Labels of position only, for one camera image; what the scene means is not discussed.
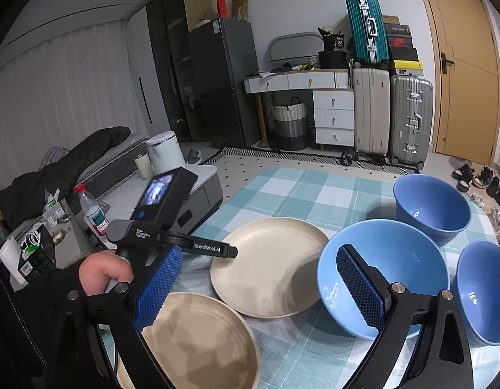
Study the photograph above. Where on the pile of shoes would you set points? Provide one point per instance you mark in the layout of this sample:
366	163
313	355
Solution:
482	176

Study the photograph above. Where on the person's left forearm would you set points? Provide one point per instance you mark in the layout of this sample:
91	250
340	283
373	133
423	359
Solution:
35	316

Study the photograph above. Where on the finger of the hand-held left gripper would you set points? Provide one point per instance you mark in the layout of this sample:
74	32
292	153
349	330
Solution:
201	245

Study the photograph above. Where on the black shopping bag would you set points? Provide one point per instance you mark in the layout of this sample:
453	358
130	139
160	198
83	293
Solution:
333	58

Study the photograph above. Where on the red capped water bottle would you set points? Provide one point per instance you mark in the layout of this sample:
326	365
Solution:
94	214

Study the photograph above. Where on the white desk with drawers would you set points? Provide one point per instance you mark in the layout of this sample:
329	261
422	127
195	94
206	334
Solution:
310	79

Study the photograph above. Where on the grey mattress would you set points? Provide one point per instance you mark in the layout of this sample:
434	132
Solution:
112	158

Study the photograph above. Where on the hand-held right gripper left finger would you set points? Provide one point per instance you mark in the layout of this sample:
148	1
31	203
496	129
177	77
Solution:
158	287

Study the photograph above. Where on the cream cup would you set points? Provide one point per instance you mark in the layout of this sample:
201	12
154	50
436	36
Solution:
143	167

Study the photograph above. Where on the red black shoe box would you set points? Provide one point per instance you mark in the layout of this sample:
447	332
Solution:
400	41

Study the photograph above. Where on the grey arched mirror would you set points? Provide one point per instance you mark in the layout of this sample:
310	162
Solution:
274	42

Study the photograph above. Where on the tan shoe box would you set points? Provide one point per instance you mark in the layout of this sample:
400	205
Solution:
390	20

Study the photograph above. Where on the large tan cardboard box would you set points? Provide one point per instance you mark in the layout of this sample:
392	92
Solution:
197	4

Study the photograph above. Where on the tan wooden door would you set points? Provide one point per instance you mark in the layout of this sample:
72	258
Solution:
468	101

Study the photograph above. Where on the yellow black shoe box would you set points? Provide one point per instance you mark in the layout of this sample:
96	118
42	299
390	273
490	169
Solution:
408	67

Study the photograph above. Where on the blue bowl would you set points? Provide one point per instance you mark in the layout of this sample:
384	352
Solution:
484	287
432	206
379	251

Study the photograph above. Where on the dark grey refrigerator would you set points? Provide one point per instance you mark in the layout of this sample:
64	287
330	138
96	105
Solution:
225	89

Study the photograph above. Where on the grey slipper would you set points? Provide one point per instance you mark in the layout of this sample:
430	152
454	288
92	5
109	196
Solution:
193	157

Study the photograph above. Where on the patterned white rug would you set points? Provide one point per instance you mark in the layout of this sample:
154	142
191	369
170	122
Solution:
237	170

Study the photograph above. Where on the woven laundry basket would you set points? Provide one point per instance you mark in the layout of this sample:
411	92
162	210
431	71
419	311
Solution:
290	123

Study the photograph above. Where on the beige suitcase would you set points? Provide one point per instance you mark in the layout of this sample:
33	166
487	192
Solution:
371	113

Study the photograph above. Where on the person's left hand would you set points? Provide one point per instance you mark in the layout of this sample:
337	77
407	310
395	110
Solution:
102	271

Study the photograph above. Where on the plaid pillow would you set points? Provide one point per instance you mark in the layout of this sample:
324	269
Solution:
53	158

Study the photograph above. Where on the beige plate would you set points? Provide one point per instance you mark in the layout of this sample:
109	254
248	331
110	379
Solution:
201	340
270	267

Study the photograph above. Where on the dark jacket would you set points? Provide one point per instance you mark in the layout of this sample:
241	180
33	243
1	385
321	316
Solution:
51	178

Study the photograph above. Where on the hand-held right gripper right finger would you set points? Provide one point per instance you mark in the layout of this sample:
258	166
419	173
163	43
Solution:
359	287

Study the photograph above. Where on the green white carton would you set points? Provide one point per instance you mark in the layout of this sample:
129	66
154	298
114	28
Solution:
54	210

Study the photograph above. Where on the teal suitcase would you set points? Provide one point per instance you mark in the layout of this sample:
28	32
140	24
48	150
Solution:
365	32

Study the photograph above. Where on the white lidded bin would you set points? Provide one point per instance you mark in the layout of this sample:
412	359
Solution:
167	154

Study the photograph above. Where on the small cardboard box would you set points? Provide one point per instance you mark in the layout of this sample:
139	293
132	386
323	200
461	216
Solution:
239	8

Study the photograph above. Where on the silver suitcase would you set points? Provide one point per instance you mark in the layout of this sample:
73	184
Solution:
412	121

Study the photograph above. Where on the black glass wardrobe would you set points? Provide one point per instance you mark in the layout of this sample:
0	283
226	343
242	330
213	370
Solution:
169	48

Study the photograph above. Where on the white wardrobe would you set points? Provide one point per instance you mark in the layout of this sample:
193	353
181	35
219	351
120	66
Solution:
140	69

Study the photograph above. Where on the white curtain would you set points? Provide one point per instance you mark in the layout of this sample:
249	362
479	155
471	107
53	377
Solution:
51	101

